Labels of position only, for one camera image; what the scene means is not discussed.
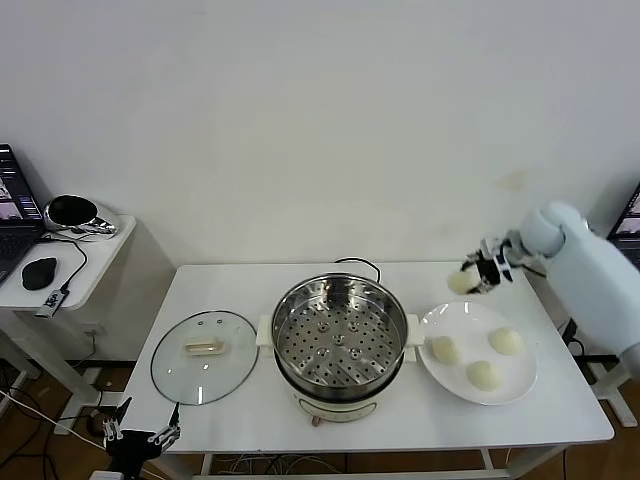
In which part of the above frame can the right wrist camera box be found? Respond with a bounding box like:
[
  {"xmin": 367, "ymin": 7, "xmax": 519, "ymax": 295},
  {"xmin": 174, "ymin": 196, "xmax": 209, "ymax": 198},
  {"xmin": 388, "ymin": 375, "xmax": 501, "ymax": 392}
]
[{"xmin": 479, "ymin": 237, "xmax": 516, "ymax": 259}]

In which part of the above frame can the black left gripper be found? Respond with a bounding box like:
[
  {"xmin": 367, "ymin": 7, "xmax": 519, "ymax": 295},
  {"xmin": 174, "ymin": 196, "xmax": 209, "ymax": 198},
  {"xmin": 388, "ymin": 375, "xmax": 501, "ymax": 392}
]
[{"xmin": 102, "ymin": 398, "xmax": 181, "ymax": 476}]

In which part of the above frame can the black computer mouse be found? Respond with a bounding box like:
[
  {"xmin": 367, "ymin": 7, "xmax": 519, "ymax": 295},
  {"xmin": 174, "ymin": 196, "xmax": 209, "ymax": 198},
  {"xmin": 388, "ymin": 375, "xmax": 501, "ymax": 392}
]
[{"xmin": 21, "ymin": 256, "xmax": 59, "ymax": 291}]

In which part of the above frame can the white main table frame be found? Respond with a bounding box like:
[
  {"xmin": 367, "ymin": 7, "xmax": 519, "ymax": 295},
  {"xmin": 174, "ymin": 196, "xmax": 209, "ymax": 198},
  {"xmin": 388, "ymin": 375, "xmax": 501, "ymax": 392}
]
[{"xmin": 189, "ymin": 447, "xmax": 571, "ymax": 480}]

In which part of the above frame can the glass lid with cream handle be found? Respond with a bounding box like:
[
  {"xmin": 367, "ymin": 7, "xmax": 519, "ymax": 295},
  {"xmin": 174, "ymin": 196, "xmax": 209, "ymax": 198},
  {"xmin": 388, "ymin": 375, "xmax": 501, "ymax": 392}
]
[{"xmin": 150, "ymin": 309, "xmax": 261, "ymax": 407}]

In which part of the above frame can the dark open laptop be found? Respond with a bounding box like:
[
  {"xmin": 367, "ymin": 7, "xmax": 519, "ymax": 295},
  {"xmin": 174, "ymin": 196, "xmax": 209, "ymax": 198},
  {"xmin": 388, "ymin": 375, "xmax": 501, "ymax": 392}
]
[
  {"xmin": 0, "ymin": 143, "xmax": 49, "ymax": 289},
  {"xmin": 607, "ymin": 182, "xmax": 640, "ymax": 241}
]

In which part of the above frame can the stainless steel steamer basket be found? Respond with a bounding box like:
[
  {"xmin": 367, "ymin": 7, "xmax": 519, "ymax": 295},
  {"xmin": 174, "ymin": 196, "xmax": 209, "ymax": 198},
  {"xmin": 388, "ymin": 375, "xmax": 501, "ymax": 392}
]
[{"xmin": 272, "ymin": 272, "xmax": 411, "ymax": 396}]

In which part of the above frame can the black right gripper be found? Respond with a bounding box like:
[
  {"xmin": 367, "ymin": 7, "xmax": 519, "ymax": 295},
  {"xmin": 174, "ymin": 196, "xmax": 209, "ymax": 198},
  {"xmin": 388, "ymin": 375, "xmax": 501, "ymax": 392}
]
[{"xmin": 464, "ymin": 249, "xmax": 514, "ymax": 296}]

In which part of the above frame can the shiny chrome helmet object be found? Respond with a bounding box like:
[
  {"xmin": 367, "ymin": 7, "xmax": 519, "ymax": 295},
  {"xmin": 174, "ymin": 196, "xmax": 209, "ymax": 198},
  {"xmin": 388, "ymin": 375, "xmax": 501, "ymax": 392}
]
[{"xmin": 43, "ymin": 194, "xmax": 123, "ymax": 244}]

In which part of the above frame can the white floor cable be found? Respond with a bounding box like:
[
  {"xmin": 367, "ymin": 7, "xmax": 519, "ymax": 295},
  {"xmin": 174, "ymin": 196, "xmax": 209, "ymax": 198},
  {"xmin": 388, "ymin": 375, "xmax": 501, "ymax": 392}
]
[{"xmin": 0, "ymin": 388, "xmax": 109, "ymax": 454}]

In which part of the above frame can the white steamed baozi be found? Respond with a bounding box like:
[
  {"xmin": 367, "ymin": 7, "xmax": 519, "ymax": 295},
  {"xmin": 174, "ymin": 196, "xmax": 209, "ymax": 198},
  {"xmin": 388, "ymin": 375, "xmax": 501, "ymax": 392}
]
[
  {"xmin": 430, "ymin": 335, "xmax": 464, "ymax": 364},
  {"xmin": 447, "ymin": 268, "xmax": 479, "ymax": 295},
  {"xmin": 487, "ymin": 327, "xmax": 525, "ymax": 357},
  {"xmin": 465, "ymin": 359, "xmax": 504, "ymax": 392}
]

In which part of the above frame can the grey usb hub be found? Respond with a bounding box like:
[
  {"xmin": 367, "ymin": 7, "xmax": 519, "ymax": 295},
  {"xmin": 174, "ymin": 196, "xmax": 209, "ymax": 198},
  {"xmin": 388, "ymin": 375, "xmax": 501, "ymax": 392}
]
[{"xmin": 34, "ymin": 287, "xmax": 70, "ymax": 319}]

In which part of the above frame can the white round plate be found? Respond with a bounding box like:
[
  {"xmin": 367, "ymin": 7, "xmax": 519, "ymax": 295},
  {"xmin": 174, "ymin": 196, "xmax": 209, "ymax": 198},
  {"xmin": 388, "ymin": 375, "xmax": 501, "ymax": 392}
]
[{"xmin": 418, "ymin": 301, "xmax": 540, "ymax": 407}]

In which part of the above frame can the round brown floor object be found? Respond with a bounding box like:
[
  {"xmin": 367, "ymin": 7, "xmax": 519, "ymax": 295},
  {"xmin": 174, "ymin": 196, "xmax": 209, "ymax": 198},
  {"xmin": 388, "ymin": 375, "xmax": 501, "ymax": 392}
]
[{"xmin": 85, "ymin": 409, "xmax": 114, "ymax": 436}]

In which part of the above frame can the black usb hub cable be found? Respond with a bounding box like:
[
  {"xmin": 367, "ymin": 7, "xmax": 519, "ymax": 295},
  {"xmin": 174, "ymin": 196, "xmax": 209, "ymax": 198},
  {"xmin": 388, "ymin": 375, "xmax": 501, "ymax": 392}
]
[{"xmin": 37, "ymin": 234, "xmax": 89, "ymax": 291}]

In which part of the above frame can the black cooker power cable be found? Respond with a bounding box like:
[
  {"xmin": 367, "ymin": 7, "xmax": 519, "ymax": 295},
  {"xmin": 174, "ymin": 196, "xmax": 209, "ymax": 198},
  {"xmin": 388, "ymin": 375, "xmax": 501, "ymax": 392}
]
[{"xmin": 334, "ymin": 257, "xmax": 384, "ymax": 284}]

